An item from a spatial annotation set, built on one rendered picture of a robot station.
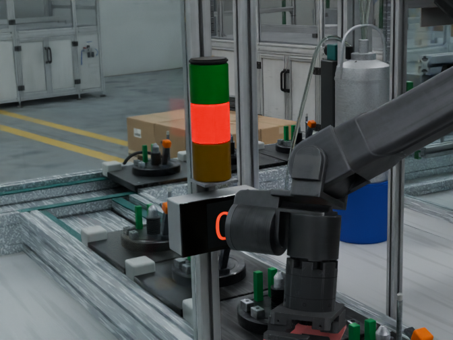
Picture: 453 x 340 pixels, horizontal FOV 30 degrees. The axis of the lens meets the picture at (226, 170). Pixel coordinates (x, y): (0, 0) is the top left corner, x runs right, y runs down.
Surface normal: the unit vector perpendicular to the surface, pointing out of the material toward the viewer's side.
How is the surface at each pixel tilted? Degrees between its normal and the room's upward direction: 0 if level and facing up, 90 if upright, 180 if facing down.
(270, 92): 90
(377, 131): 62
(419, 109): 68
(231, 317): 0
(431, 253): 0
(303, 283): 77
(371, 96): 90
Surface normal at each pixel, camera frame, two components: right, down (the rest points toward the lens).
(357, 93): -0.31, 0.22
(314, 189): -0.48, -0.22
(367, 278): -0.03, -0.97
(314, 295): 0.11, 0.03
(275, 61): -0.78, 0.16
